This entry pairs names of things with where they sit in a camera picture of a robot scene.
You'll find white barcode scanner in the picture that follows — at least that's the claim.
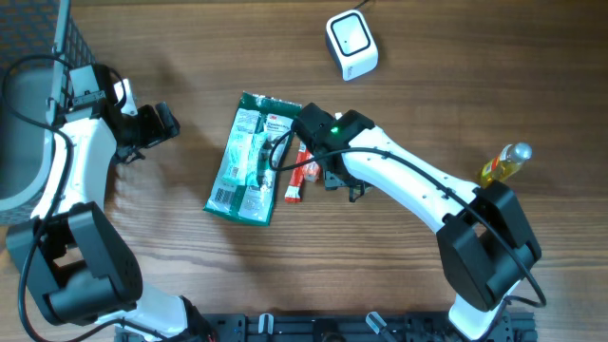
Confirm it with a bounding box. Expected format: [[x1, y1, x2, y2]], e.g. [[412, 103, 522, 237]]
[[325, 9, 379, 82]]

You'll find red tissue pack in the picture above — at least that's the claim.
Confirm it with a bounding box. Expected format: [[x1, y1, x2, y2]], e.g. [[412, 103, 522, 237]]
[[303, 161, 322, 182]]

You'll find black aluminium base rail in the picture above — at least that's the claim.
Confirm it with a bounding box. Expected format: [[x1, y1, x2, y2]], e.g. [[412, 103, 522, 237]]
[[114, 312, 539, 342]]

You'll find grey plastic mesh basket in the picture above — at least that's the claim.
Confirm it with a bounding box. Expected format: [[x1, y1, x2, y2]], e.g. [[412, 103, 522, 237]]
[[1, 0, 95, 226]]

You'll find red white snack packet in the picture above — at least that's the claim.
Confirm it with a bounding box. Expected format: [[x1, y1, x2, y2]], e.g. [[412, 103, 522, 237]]
[[285, 142, 313, 203]]

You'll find left camera cable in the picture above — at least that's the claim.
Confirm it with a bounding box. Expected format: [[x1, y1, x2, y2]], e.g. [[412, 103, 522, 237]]
[[0, 53, 129, 342]]

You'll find green foil packet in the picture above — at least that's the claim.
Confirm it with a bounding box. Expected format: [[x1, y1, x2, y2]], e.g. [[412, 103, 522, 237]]
[[203, 92, 302, 226]]

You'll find yellow oil bottle silver cap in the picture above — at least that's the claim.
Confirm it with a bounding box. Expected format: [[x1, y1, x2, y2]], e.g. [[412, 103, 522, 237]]
[[478, 142, 532, 188]]

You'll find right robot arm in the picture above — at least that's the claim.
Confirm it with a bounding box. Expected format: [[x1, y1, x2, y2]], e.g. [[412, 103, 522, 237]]
[[292, 104, 542, 340]]

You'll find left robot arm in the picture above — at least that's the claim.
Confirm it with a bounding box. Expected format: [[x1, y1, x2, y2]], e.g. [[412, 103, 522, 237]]
[[7, 64, 217, 341]]

